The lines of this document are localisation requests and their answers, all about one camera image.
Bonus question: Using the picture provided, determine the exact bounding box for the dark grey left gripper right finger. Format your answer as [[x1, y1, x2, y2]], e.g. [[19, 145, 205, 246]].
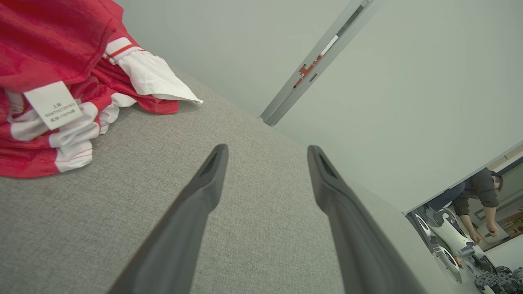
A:
[[307, 145, 427, 294]]

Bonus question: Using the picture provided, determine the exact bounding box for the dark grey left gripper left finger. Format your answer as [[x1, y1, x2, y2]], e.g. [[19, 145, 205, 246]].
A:
[[107, 143, 229, 294]]

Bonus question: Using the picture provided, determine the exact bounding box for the red jersey with white trim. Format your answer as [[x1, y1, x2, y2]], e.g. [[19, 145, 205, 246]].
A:
[[92, 37, 203, 115]]

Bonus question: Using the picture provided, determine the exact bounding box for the red basketball jersey number 23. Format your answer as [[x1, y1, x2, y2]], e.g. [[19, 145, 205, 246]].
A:
[[0, 0, 139, 179]]

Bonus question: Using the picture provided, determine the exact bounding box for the person in black jacket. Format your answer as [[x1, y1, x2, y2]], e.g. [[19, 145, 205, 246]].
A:
[[425, 167, 504, 245]]

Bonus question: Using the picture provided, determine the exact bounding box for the grey metal partition post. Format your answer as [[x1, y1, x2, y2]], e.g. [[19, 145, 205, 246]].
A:
[[260, 0, 381, 127]]

